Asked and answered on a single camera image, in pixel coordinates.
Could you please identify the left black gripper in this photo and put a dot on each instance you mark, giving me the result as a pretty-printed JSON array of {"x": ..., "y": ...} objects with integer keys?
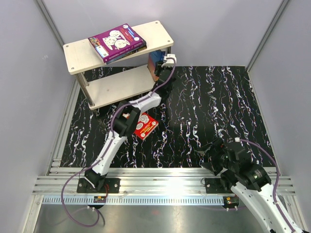
[{"x": 158, "y": 68}]

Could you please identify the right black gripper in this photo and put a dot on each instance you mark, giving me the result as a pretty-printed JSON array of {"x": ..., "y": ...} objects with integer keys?
[{"x": 218, "y": 145}]

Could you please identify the blue Jane Eyre book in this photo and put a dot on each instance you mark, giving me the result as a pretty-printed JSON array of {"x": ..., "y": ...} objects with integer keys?
[{"x": 153, "y": 59}]

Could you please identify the black book with circles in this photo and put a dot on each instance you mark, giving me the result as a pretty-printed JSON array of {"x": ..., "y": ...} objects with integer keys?
[{"x": 136, "y": 50}]

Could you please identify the purple puzzle book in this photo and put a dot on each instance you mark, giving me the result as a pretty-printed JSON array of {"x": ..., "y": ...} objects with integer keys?
[{"x": 115, "y": 42}]

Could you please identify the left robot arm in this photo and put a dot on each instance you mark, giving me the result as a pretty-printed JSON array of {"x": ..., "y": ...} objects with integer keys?
[{"x": 124, "y": 123}]

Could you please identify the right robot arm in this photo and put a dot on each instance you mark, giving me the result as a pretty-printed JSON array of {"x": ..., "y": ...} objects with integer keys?
[{"x": 250, "y": 182}]

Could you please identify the black marble pattern mat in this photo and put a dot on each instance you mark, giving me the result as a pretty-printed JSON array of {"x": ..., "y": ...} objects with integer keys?
[{"x": 205, "y": 103}]

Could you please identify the red puzzle book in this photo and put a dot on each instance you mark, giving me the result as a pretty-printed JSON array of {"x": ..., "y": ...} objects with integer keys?
[{"x": 145, "y": 126}]

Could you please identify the white two-tier wooden shelf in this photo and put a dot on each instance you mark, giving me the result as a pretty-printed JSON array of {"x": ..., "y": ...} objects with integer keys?
[{"x": 103, "y": 84}]

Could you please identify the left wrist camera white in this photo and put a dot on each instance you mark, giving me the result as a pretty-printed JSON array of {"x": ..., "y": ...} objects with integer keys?
[{"x": 169, "y": 60}]

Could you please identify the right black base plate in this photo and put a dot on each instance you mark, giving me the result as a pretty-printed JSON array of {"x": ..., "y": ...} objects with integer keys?
[{"x": 218, "y": 185}]

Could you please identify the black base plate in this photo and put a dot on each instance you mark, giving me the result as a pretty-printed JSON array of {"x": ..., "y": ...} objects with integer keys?
[
  {"x": 110, "y": 185},
  {"x": 218, "y": 185}
]

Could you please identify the aluminium mounting rail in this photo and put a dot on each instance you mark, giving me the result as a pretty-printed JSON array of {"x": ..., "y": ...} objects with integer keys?
[{"x": 175, "y": 182}]

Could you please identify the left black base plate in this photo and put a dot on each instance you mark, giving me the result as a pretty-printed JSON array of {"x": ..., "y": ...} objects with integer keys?
[{"x": 110, "y": 185}]

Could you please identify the white slotted cable duct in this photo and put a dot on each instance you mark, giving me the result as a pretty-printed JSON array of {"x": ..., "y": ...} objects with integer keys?
[{"x": 135, "y": 200}]

